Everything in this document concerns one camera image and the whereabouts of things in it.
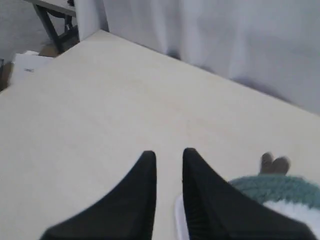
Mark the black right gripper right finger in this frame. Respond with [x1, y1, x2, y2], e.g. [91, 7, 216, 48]
[182, 148, 316, 240]

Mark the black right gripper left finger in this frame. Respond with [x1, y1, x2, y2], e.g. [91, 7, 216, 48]
[41, 150, 157, 240]

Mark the white rectangular tray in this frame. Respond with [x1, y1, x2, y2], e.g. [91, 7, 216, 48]
[174, 194, 190, 240]

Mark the green knitted scarf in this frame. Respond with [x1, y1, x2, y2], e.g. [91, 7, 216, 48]
[228, 174, 320, 209]

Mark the white plush snowman toy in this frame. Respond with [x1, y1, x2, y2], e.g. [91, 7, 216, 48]
[257, 152, 320, 239]

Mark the white curtain backdrop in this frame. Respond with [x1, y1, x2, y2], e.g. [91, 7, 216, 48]
[74, 0, 320, 113]

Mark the white paper sheet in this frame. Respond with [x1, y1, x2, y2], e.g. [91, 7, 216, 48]
[9, 50, 53, 84]

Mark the cardboard box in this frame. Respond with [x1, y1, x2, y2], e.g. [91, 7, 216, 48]
[0, 58, 14, 91]

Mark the grey side table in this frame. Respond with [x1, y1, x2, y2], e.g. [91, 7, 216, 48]
[28, 0, 79, 54]

